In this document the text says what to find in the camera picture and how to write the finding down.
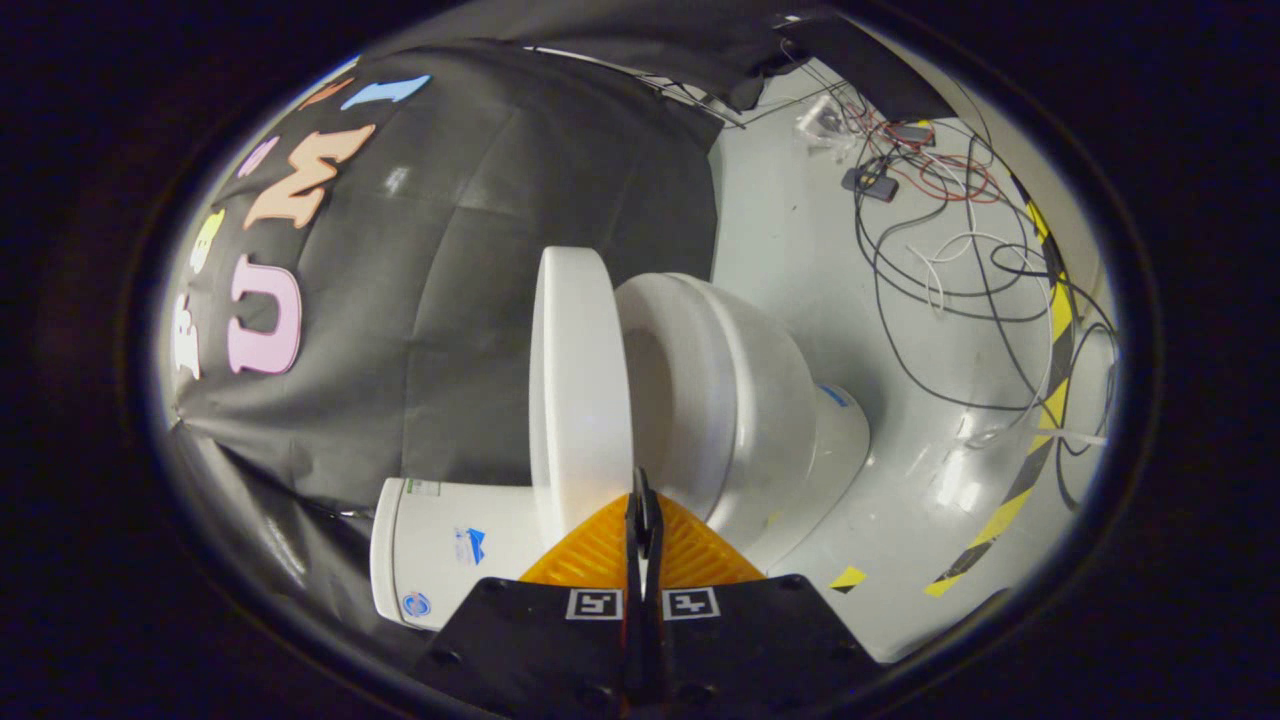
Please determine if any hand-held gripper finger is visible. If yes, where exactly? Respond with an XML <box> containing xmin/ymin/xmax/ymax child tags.
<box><xmin>408</xmin><ymin>467</ymin><xmax>647</xmax><ymax>720</ymax></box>
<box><xmin>643</xmin><ymin>485</ymin><xmax>888</xmax><ymax>720</ymax></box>

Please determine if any white ceramic toilet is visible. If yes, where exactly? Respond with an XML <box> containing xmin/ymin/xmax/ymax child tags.
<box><xmin>368</xmin><ymin>272</ymin><xmax>873</xmax><ymax>633</ymax></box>

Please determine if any clear plastic bag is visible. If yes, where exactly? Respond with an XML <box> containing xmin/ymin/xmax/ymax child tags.
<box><xmin>797</xmin><ymin>93</ymin><xmax>853</xmax><ymax>144</ymax></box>

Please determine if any black backdrop cloth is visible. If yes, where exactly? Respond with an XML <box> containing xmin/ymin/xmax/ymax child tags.
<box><xmin>160</xmin><ymin>0</ymin><xmax>956</xmax><ymax>666</ymax></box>

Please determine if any white toilet lid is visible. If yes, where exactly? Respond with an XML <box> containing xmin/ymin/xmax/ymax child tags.
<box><xmin>527</xmin><ymin>246</ymin><xmax>637</xmax><ymax>546</ymax></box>

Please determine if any white toilet seat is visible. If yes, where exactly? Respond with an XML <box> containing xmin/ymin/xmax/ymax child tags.
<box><xmin>613</xmin><ymin>272</ymin><xmax>761</xmax><ymax>526</ymax></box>

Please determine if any small black adapter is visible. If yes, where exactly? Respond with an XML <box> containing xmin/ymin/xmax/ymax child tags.
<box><xmin>842</xmin><ymin>163</ymin><xmax>900</xmax><ymax>203</ymax></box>

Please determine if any tangle of floor cables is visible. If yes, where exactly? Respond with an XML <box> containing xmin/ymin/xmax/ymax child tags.
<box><xmin>770</xmin><ymin>40</ymin><xmax>1121</xmax><ymax>516</ymax></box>

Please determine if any yellow black hazard tape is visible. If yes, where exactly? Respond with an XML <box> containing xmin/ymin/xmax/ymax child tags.
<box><xmin>828</xmin><ymin>175</ymin><xmax>1079</xmax><ymax>599</ymax></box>

